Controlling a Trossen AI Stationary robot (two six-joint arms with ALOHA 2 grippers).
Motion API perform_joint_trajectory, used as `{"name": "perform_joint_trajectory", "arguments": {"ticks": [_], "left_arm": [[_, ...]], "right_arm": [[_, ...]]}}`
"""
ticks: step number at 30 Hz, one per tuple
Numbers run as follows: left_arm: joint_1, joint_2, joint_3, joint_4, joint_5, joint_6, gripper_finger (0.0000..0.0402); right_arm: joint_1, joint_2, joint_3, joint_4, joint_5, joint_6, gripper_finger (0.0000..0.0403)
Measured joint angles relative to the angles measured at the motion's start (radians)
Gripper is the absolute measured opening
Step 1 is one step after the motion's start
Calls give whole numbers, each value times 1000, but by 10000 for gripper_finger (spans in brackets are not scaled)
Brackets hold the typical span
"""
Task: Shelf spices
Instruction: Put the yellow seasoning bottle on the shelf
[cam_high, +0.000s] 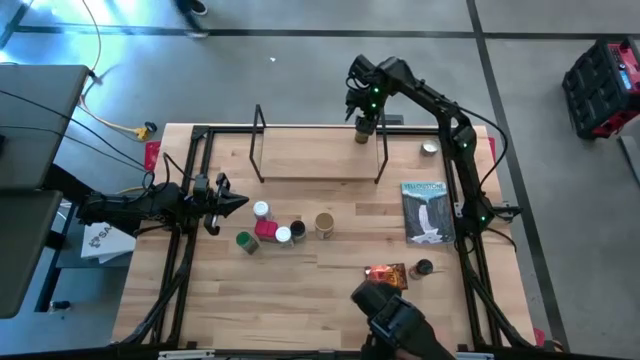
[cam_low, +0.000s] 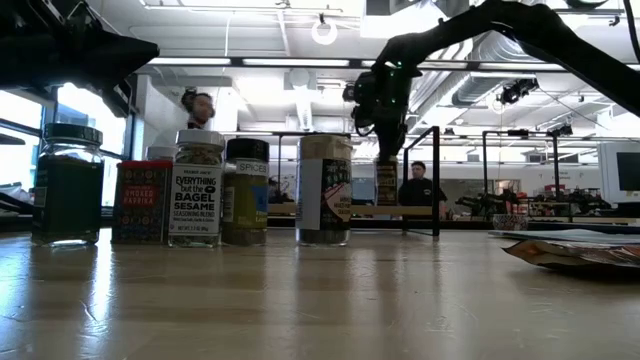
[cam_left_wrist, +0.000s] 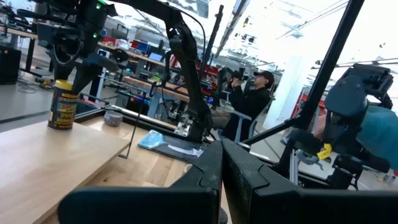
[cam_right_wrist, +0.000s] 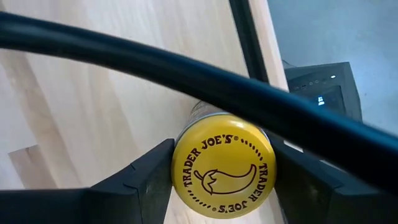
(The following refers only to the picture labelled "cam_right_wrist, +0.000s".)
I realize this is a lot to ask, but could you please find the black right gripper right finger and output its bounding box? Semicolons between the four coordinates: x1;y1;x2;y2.
267;132;398;224

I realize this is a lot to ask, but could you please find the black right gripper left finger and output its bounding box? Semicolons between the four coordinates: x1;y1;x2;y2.
0;139;175;224

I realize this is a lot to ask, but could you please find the yellow-lid spice jar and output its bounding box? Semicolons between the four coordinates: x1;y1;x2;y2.
170;101;277;220

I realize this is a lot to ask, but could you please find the black computer tower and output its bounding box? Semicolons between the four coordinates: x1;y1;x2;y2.
283;61;363;123

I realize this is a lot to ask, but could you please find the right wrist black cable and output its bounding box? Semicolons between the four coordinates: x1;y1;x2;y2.
0;11;398;197

